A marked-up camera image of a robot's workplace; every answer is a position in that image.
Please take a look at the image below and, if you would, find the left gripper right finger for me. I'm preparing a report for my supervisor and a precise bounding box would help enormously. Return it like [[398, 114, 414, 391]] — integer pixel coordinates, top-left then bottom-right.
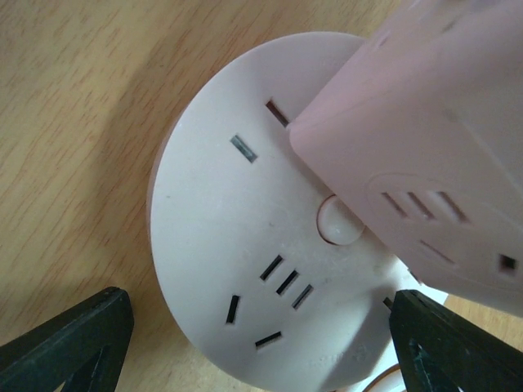
[[387, 290, 522, 391]]

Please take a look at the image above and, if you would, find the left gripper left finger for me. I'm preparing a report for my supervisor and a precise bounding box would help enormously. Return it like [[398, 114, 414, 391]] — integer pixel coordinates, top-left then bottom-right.
[[1, 287, 134, 391]]

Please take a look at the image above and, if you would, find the large pink cube adapter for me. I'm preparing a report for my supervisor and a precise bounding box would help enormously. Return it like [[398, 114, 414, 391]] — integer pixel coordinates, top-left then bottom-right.
[[289, 1, 522, 316]]

